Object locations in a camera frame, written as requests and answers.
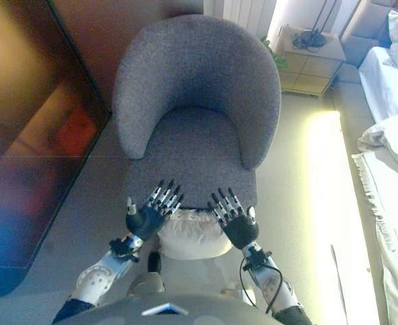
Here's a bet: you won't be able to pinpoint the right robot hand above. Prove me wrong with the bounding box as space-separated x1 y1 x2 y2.
207 187 261 251

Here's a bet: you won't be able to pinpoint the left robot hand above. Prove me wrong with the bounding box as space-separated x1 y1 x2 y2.
125 179 185 242

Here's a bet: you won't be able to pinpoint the white cushion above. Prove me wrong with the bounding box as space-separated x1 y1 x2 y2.
157 206 234 261

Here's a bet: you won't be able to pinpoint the right silver robot leg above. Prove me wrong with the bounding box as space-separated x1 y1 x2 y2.
220 282 255 299

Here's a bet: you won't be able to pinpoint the silver robot leg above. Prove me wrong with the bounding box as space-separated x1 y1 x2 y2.
220 282 255 299
127 252 167 299

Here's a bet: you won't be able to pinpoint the left silver robot leg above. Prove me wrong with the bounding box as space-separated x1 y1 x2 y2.
127 252 167 299

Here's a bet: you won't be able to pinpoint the silver robot torso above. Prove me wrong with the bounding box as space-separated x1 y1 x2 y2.
51 292 278 325

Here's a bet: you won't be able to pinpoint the grey fabric armchair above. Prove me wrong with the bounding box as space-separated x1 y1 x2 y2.
112 15 282 210

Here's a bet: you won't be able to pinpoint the glossy brown cabinet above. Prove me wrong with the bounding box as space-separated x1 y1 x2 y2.
0 0 112 299

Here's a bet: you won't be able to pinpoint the beige fringed bed throw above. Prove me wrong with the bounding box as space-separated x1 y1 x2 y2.
351 152 398 325

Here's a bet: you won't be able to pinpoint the grey upholstered bed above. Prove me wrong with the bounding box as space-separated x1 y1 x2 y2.
332 0 398 325

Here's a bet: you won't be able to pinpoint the light wooden nightstand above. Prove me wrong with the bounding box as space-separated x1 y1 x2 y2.
274 25 347 100

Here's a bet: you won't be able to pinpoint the green plant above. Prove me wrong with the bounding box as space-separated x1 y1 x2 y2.
259 35 290 70

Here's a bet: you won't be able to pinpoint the white duvet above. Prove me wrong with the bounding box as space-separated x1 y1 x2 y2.
356 46 398 186

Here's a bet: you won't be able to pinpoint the white ribbed radiator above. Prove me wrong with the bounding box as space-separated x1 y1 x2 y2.
204 0 278 35

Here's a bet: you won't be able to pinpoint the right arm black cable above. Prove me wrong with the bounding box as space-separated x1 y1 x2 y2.
239 252 285 314

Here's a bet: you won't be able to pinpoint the black cables on nightstand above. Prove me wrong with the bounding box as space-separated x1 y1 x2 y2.
291 0 338 52

